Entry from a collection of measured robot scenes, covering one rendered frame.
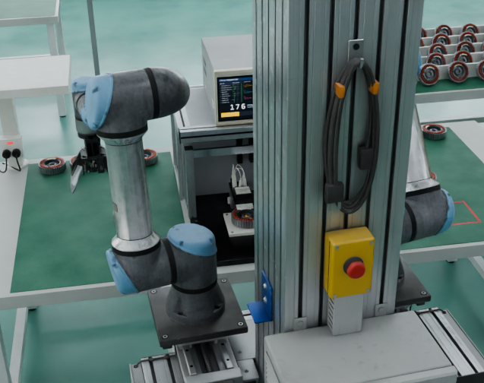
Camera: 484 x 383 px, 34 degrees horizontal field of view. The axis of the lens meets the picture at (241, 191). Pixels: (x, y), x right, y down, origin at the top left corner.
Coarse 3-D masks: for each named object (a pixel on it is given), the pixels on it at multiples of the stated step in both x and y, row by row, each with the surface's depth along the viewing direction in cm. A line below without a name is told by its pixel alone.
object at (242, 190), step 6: (240, 186) 296; (246, 186) 295; (234, 192) 292; (240, 192) 292; (246, 192) 291; (234, 198) 292; (240, 198) 291; (246, 198) 291; (252, 198) 292; (240, 204) 292; (246, 204) 292; (252, 204) 292
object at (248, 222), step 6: (234, 210) 291; (240, 210) 291; (246, 210) 292; (252, 210) 291; (234, 216) 287; (240, 216) 292; (252, 216) 292; (234, 222) 287; (240, 222) 285; (246, 222) 285; (252, 222) 285
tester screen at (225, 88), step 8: (224, 80) 277; (232, 80) 277; (240, 80) 278; (248, 80) 278; (224, 88) 278; (232, 88) 279; (240, 88) 279; (248, 88) 280; (224, 96) 280; (232, 96) 280; (240, 96) 281; (248, 96) 281; (224, 104) 281; (248, 104) 283; (224, 112) 283
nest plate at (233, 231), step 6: (228, 216) 294; (228, 222) 291; (228, 228) 287; (234, 228) 287; (240, 228) 287; (246, 228) 287; (252, 228) 287; (234, 234) 284; (240, 234) 284; (246, 234) 285; (252, 234) 285
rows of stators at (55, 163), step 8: (144, 152) 343; (152, 152) 342; (48, 160) 337; (56, 160) 337; (64, 160) 336; (72, 160) 335; (152, 160) 337; (40, 168) 332; (48, 168) 330; (56, 168) 331; (64, 168) 334
